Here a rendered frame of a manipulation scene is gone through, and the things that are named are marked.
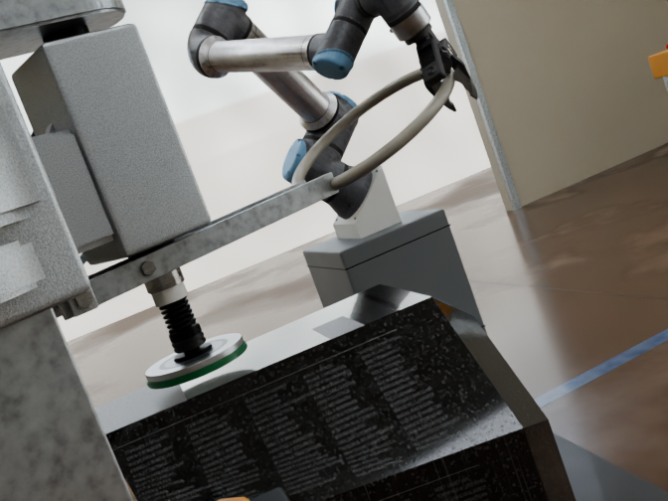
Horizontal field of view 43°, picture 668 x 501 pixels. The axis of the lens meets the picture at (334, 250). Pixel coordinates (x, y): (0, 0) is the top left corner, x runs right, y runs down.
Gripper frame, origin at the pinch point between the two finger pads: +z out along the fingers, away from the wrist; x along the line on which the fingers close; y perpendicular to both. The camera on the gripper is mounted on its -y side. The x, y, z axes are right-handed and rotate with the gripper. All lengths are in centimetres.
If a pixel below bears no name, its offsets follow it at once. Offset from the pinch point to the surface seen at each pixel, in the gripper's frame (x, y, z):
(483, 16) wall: 96, 548, 128
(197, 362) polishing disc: 54, -70, -6
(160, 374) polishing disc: 61, -71, -8
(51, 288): 10, -126, -49
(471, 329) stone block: 12, -50, 27
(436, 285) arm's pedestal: 54, 39, 63
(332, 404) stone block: 34, -73, 14
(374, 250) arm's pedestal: 62, 36, 40
